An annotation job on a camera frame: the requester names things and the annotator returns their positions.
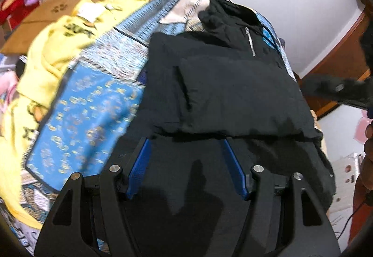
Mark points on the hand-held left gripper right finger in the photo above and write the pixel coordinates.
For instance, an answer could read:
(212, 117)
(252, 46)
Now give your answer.
(236, 169)

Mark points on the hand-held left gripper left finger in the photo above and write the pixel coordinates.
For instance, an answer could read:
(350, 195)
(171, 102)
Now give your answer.
(140, 166)

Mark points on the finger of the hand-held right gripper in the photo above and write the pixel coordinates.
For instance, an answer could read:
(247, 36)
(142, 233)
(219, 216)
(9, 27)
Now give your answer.
(332, 89)

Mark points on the black zip hoodie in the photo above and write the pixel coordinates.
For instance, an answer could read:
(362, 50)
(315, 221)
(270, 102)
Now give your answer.
(233, 85)

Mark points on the person's right forearm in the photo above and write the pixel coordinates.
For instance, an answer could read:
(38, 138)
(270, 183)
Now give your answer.
(364, 181)

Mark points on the person's right hand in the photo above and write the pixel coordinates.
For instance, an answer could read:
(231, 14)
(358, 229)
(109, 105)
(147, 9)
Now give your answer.
(369, 137)

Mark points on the blue patchwork blanket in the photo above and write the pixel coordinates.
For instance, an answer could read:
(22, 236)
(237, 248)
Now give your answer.
(87, 117)

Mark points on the yellow printed garment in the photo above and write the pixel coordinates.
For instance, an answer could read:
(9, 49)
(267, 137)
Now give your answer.
(58, 41)

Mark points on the brown cardboard box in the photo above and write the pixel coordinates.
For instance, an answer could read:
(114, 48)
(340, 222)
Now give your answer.
(49, 9)

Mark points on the wooden door frame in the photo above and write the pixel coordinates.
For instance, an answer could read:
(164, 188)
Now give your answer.
(335, 56)

